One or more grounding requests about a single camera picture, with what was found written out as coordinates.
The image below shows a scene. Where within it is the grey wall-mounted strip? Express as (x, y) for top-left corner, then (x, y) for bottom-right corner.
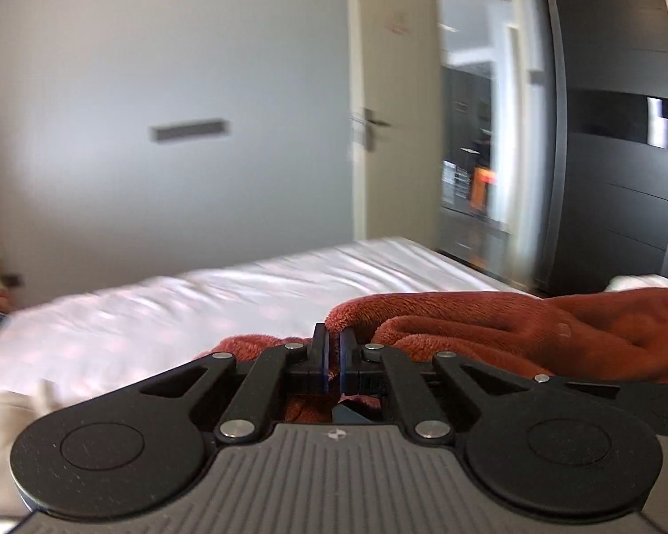
(149, 118), (230, 143)

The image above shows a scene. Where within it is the dark grey wardrobe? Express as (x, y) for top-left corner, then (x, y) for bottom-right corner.
(543, 0), (668, 295)

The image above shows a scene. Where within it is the cream room door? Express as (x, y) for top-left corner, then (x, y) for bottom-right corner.
(347, 0), (444, 248)

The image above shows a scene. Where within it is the bed with white polka-dot cover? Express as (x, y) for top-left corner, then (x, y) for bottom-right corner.
(0, 238), (509, 404)

